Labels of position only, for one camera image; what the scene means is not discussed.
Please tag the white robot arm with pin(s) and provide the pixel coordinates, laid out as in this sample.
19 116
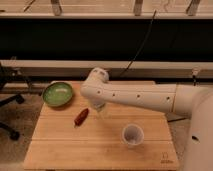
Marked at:
196 101

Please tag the black office chair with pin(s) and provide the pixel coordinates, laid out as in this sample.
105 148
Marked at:
6 115

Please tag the green bowl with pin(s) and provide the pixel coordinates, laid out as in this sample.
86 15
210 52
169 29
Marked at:
57 94

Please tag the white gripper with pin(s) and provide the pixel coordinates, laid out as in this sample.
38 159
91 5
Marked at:
101 110

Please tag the red pepper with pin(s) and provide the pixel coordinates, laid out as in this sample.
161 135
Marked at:
81 117

